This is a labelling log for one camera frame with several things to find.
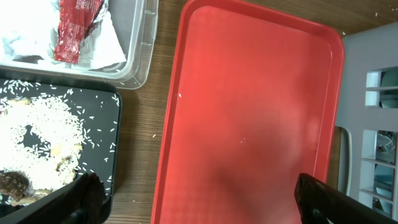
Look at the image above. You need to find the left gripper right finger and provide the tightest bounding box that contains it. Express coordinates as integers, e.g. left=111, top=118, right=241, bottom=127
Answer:
left=294, top=173, right=397, bottom=224

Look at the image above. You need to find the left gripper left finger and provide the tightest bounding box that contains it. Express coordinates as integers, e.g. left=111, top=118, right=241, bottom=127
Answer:
left=1, top=174, right=105, bottom=224

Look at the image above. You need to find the food scraps and rice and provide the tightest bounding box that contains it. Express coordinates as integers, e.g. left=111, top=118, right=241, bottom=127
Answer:
left=0, top=78, right=120, bottom=207

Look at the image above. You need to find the white napkin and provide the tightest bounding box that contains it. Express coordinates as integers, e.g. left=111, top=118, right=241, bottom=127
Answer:
left=1, top=0, right=126, bottom=70

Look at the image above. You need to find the red sauce packet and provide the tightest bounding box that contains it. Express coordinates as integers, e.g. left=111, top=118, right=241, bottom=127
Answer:
left=54, top=0, right=104, bottom=64

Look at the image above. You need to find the light blue bowl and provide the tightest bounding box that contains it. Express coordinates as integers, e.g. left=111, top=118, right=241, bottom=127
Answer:
left=373, top=164, right=394, bottom=218

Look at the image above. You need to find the black food waste tray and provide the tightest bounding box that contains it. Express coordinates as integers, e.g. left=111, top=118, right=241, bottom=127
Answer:
left=0, top=77, right=123, bottom=224

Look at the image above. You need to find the grey dishwasher rack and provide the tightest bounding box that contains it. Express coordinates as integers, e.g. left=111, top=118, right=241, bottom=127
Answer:
left=336, top=23, right=397, bottom=220

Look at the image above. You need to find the clear plastic waste bin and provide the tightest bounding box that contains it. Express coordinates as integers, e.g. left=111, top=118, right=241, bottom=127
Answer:
left=1, top=0, right=159, bottom=89

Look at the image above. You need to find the red serving tray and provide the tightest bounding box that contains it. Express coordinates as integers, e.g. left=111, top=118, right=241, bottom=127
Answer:
left=151, top=0, right=345, bottom=224

